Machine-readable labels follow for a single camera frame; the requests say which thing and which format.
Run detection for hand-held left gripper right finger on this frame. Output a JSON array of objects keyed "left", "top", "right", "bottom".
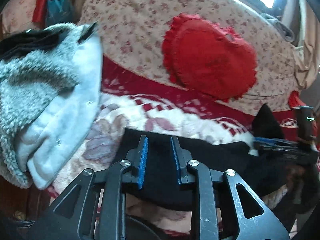
[{"left": 170, "top": 136, "right": 291, "bottom": 240}]

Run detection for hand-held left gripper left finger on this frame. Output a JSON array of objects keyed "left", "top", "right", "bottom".
[{"left": 49, "top": 135, "right": 149, "bottom": 240}]

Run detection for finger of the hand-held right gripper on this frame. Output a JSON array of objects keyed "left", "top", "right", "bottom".
[
  {"left": 258, "top": 146, "right": 301, "bottom": 156},
  {"left": 254, "top": 137, "right": 300, "bottom": 148}
]

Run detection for black pants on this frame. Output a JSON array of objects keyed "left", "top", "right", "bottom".
[{"left": 114, "top": 104, "right": 313, "bottom": 213}]

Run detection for red and white floral blanket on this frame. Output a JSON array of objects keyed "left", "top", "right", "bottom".
[{"left": 47, "top": 55, "right": 320, "bottom": 233}]

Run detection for beige curtain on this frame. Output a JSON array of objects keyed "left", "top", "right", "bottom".
[{"left": 282, "top": 0, "right": 320, "bottom": 90}]

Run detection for grey folded cloth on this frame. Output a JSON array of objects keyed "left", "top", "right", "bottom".
[{"left": 262, "top": 12, "right": 295, "bottom": 42}]

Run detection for red heart-shaped pillow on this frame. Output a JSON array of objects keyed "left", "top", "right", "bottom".
[{"left": 162, "top": 12, "right": 258, "bottom": 103}]

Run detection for light blue fleece jacket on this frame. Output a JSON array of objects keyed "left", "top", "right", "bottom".
[{"left": 0, "top": 22, "right": 103, "bottom": 190}]

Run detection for black cloth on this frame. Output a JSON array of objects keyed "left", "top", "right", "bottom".
[{"left": 0, "top": 29, "right": 65, "bottom": 60}]

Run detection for blue plastic bag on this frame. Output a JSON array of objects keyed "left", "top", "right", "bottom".
[{"left": 45, "top": 0, "right": 73, "bottom": 28}]

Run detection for red hanging cloth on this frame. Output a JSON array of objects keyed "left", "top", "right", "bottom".
[{"left": 32, "top": 0, "right": 57, "bottom": 24}]

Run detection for pink floral bundle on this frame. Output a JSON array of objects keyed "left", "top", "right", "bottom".
[{"left": 0, "top": 0, "right": 40, "bottom": 34}]

